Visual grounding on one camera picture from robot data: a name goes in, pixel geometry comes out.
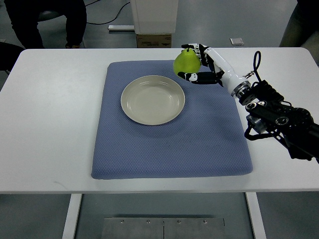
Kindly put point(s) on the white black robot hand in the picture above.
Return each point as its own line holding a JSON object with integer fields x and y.
{"x": 221, "y": 72}

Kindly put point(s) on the green pear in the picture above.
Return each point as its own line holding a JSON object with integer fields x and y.
{"x": 187, "y": 61}

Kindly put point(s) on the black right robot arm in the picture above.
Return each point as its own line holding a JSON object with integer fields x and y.
{"x": 271, "y": 116}

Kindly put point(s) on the small grey floor plate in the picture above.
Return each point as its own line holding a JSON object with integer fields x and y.
{"x": 237, "y": 41}

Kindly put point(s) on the beige round plate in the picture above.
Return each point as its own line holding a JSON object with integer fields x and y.
{"x": 152, "y": 100}

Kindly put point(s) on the brown cardboard box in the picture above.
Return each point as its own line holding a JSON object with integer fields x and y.
{"x": 154, "y": 40}

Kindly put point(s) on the blue textured mat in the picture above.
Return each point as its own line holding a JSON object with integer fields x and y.
{"x": 206, "y": 139}

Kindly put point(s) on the person at right edge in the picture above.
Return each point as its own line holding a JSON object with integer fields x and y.
{"x": 303, "y": 27}

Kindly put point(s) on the right white table leg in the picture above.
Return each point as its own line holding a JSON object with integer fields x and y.
{"x": 255, "y": 215}

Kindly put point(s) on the white table leg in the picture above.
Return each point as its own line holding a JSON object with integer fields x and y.
{"x": 255, "y": 215}
{"x": 70, "y": 225}

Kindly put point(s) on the left white table leg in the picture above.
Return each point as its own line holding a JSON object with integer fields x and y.
{"x": 70, "y": 225}

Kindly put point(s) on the silver metal floor rail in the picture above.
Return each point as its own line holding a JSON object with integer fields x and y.
{"x": 121, "y": 28}

